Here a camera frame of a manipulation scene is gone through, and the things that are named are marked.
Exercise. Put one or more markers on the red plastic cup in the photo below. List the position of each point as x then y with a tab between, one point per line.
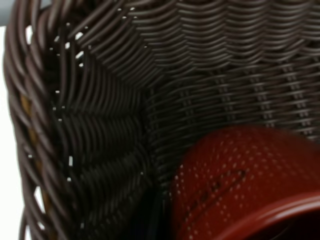
247	183

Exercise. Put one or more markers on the dark brown wicker basket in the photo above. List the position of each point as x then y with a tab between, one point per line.
105	97

